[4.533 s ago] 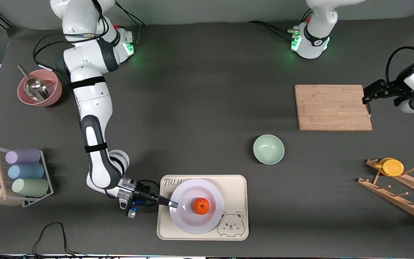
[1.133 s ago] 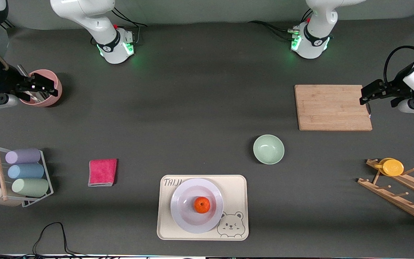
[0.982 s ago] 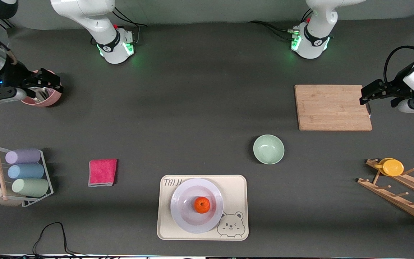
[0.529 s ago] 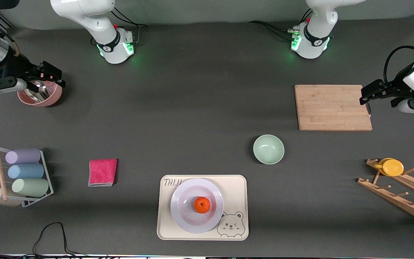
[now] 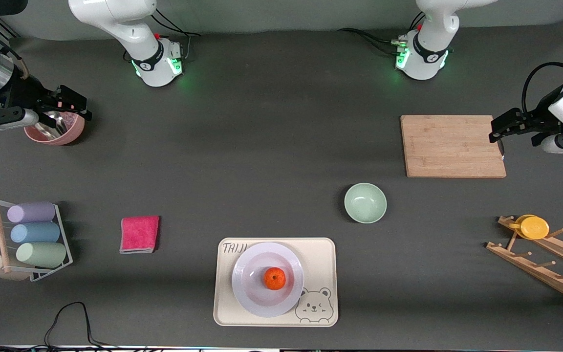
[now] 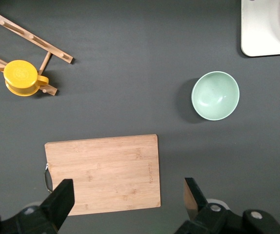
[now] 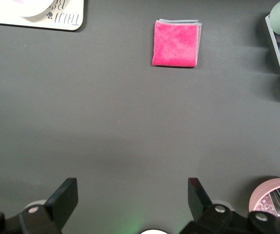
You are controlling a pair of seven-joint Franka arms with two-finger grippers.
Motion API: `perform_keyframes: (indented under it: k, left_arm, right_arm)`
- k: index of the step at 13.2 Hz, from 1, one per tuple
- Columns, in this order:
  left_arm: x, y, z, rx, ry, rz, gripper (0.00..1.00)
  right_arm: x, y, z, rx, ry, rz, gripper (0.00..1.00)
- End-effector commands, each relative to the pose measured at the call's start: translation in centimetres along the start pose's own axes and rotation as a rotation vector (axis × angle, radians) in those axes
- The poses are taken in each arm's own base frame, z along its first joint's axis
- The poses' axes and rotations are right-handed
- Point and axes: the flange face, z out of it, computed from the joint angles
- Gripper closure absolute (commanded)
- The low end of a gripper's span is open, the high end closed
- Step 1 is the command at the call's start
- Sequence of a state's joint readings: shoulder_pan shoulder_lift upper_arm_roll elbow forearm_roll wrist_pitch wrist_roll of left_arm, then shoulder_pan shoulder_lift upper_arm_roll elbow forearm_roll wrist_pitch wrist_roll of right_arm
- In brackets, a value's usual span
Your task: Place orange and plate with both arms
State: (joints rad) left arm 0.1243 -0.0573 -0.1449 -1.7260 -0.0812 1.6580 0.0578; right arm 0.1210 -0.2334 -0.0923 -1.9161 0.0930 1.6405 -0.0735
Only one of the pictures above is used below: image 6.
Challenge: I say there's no light green bowl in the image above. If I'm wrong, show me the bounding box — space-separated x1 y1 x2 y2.
191 71 240 121

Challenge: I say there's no yellow cup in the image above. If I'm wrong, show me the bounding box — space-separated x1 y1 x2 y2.
3 59 50 97

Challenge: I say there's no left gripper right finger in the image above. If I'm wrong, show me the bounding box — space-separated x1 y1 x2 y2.
176 177 244 234

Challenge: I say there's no cream bear print tray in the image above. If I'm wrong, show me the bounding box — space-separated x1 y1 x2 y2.
240 0 280 57

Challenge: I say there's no wooden peg cup rack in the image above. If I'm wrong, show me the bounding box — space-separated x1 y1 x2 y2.
0 5 74 96

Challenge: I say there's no bamboo cutting board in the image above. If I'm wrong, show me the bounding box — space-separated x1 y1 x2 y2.
43 134 161 216

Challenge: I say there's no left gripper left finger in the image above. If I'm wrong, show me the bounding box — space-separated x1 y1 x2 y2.
0 178 76 234

